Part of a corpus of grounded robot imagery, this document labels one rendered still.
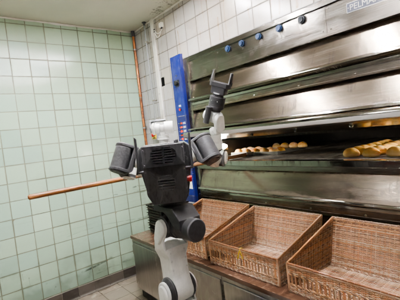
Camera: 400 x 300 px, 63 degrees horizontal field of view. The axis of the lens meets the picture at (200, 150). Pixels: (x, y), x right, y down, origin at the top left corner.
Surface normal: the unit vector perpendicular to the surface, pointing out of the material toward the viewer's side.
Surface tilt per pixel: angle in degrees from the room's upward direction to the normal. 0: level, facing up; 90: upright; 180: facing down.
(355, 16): 90
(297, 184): 70
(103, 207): 90
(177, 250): 84
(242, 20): 90
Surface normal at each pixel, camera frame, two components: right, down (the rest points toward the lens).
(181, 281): 0.54, -0.36
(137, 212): 0.62, -0.03
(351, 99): -0.77, -0.23
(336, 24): -0.80, 0.08
